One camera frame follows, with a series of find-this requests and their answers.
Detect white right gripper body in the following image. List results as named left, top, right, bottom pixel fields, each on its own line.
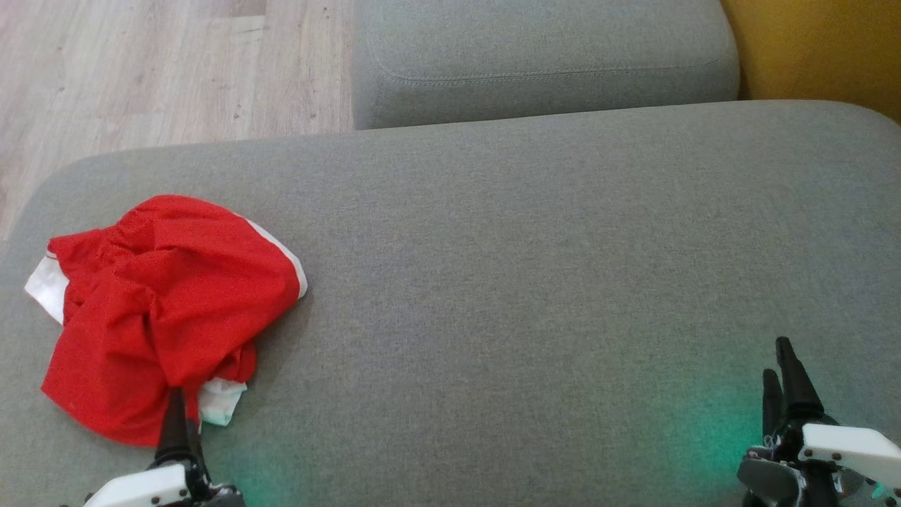
left=737, top=421, right=901, bottom=507

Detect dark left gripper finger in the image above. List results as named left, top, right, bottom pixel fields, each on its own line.
left=156, top=387, right=192, bottom=464
left=187, top=419, right=210, bottom=487

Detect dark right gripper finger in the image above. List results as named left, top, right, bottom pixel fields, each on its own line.
left=762, top=368, right=786, bottom=439
left=776, top=337, right=824, bottom=423

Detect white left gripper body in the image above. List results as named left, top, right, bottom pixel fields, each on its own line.
left=84, top=462, right=245, bottom=507

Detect red shorts with white stripe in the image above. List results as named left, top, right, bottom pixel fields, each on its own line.
left=41, top=195, right=308, bottom=448

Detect large grey sofa seat cushion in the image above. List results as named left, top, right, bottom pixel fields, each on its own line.
left=0, top=100, right=901, bottom=507

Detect yellow upholstered panel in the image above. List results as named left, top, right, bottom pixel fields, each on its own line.
left=719, top=0, right=901, bottom=125

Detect small grey sofa cushion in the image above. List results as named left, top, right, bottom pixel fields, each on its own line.
left=351, top=0, right=741, bottom=130

